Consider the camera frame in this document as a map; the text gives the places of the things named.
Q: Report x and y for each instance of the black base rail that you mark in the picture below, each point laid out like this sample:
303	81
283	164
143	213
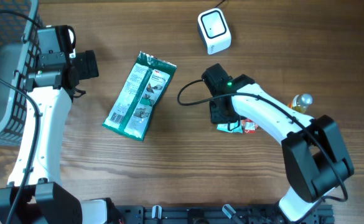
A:
264	213

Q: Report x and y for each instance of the grey plastic mesh basket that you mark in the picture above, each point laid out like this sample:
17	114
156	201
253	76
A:
19	46

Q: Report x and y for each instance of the teal snack packet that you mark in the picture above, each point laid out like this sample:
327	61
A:
230	127

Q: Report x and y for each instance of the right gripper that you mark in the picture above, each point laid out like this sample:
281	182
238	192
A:
215	117

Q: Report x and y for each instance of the white barcode scanner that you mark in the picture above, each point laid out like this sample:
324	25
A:
213	30

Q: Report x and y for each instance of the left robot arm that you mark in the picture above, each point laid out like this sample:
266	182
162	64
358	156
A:
33	193

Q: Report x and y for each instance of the yellow dish soap bottle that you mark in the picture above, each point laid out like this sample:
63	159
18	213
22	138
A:
301	102

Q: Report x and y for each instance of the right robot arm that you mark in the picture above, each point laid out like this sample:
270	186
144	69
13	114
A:
315	156

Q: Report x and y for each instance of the green 3M package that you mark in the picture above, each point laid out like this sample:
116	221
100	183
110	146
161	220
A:
145	85

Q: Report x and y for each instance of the red stick sachet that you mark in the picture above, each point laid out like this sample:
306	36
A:
248	126

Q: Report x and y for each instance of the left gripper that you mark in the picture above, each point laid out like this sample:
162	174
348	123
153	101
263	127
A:
86	64

